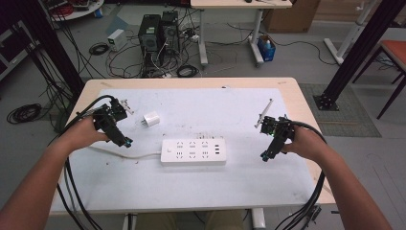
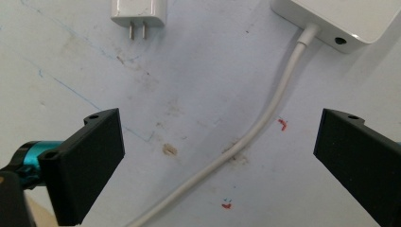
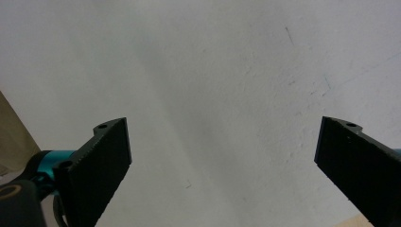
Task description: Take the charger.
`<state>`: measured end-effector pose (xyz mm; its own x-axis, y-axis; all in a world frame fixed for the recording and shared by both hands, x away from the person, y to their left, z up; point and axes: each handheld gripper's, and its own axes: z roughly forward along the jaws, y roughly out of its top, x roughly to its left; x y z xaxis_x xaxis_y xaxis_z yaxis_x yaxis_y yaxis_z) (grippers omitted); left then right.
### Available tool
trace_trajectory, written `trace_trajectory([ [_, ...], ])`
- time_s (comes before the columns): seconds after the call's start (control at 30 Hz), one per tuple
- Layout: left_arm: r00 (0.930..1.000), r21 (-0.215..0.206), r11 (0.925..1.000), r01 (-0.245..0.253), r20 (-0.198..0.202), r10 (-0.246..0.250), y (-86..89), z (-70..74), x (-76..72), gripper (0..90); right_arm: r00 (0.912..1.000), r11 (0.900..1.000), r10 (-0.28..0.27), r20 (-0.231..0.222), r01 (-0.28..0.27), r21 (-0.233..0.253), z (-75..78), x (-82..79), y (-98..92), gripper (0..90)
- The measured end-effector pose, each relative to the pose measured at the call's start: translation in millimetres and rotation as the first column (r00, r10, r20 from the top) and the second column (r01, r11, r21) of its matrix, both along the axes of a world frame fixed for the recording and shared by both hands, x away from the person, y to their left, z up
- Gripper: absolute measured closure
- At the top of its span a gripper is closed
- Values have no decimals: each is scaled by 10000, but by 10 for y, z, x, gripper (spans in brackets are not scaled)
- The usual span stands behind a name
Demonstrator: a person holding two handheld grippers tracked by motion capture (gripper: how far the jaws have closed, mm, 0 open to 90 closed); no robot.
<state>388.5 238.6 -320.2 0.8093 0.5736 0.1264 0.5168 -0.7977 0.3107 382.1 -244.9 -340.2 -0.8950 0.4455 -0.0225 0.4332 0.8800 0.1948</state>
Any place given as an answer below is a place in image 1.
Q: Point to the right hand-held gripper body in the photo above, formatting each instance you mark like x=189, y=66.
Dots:
x=281, y=127

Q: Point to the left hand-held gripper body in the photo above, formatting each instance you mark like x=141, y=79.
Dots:
x=110, y=113

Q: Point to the white charger adapter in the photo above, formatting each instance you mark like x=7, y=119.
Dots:
x=151, y=119

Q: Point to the white power strip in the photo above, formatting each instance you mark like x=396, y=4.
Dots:
x=193, y=151

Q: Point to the person's right hand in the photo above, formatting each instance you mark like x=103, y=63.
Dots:
x=306, y=143

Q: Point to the person's left hand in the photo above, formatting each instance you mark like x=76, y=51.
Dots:
x=81, y=134

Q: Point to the grey floor mat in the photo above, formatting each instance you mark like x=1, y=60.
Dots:
x=351, y=118

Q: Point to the white table leg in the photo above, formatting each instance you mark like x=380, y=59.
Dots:
x=258, y=219

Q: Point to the small white box device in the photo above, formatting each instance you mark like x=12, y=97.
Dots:
x=116, y=40

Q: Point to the blue box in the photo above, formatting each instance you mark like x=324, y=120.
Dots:
x=266, y=52

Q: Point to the pale blue table mat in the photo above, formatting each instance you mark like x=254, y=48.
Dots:
x=198, y=188

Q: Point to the black computer tower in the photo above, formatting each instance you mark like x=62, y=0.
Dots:
x=170, y=32
x=149, y=36

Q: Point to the round white table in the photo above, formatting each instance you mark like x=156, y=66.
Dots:
x=79, y=9

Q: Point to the brown cardboard box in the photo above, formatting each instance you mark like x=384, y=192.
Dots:
x=292, y=16

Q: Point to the white metal stand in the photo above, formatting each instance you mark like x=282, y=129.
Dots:
x=351, y=35

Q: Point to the white-legged wooden desk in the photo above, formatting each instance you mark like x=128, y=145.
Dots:
x=239, y=3

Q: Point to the red-topped table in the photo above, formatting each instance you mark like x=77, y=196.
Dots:
x=395, y=51

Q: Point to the black metal frame post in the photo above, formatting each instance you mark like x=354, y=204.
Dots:
x=360, y=48
x=54, y=41

